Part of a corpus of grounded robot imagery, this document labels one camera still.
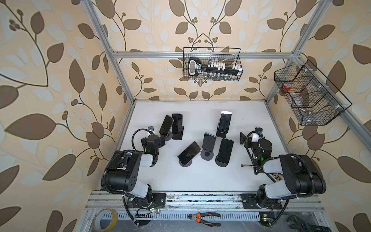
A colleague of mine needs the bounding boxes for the purple edged phone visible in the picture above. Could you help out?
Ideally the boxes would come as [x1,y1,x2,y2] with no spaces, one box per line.
[159,115,174,137]

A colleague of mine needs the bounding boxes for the green phone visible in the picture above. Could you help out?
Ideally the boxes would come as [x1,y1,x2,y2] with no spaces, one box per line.
[218,138,234,164]
[202,132,216,152]

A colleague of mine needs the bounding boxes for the silver phone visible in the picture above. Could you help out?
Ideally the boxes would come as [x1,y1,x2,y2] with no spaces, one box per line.
[217,111,232,134]

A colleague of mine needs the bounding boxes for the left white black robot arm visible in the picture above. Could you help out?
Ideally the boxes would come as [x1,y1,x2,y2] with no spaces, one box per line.
[101,126,166,227]

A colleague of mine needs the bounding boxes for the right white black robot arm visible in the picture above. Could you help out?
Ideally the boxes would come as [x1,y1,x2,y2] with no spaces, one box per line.
[240,128,327,227]

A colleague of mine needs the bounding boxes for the black rectangular stand left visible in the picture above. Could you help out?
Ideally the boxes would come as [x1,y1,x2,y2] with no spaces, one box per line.
[172,127,184,140]

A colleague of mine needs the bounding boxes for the black rectangular stand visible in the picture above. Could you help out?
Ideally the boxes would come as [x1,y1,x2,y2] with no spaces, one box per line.
[172,127,184,140]
[216,123,228,138]

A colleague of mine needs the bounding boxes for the black phone front left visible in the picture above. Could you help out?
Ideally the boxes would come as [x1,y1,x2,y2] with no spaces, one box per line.
[178,141,201,159]

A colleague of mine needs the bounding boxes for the round black stand front right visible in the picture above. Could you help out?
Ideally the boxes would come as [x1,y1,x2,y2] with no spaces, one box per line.
[215,155,228,167]

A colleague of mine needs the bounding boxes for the round dark stand front left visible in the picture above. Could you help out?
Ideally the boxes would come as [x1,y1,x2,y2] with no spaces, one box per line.
[179,159,192,167]

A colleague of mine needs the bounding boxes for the black rectangular stand back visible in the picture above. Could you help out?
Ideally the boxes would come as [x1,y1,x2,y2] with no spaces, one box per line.
[216,123,228,138]

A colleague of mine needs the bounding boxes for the black charger board with connectors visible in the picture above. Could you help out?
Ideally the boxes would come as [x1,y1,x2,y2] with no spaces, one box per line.
[265,173,284,183]

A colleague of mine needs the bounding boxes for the red capped item in basket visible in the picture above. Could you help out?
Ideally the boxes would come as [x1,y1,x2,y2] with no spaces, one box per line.
[282,82,292,92]

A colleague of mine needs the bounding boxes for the yellow tape roll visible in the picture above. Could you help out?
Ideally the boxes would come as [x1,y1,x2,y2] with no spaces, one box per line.
[92,208,118,232]

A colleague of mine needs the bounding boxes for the orange black pliers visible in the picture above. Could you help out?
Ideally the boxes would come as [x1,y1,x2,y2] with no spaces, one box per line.
[187,211,222,228]

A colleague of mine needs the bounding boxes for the black adjustable wrench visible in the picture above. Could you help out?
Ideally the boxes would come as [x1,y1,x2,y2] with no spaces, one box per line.
[287,215,331,232]

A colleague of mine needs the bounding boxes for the black socket tool set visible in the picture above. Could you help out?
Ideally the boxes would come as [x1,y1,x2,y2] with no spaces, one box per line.
[186,57,243,77]

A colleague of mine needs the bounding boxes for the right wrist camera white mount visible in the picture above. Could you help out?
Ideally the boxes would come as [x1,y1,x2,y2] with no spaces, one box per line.
[251,127,264,143]

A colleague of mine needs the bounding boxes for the black wire basket right wall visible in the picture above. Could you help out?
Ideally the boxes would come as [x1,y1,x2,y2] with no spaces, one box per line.
[274,60,352,126]

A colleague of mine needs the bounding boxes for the black wire basket wall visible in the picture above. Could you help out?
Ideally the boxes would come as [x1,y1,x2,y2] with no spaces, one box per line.
[274,60,352,126]
[182,46,243,82]

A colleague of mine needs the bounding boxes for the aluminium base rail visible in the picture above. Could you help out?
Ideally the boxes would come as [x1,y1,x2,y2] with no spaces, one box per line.
[75,191,335,232]

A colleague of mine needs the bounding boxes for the black wire basket back wall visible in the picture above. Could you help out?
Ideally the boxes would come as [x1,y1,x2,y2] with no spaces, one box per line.
[182,46,243,82]

